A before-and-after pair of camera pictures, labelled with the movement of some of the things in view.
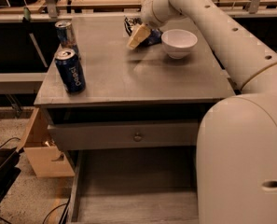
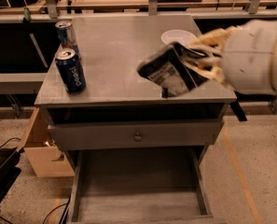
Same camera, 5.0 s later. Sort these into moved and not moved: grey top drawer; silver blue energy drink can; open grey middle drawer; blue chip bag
Moved: blue chip bag
Not moved: silver blue energy drink can; open grey middle drawer; grey top drawer
